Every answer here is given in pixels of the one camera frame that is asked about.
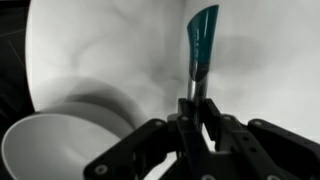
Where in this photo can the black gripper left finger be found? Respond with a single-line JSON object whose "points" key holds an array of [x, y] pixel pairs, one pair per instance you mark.
{"points": [[195, 147]]}

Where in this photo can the round white table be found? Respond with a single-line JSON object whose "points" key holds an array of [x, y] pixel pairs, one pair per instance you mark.
{"points": [[266, 57]]}

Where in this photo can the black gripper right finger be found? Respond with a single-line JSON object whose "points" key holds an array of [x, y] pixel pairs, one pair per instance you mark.
{"points": [[245, 158]]}

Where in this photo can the blue marker with silver barrel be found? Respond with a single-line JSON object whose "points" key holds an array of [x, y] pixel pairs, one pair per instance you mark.
{"points": [[201, 31]]}

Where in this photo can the grey bowl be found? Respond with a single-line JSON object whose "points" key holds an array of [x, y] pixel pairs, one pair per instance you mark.
{"points": [[57, 143]]}

